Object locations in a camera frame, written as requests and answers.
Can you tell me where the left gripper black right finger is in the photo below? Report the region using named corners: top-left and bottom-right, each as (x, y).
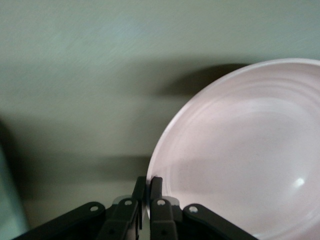
top-left (149, 176), bottom-right (258, 240)

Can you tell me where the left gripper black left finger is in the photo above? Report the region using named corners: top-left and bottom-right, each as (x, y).
top-left (24, 176), bottom-right (147, 240)

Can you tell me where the pink plate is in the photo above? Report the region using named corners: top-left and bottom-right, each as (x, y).
top-left (146, 57), bottom-right (320, 240)

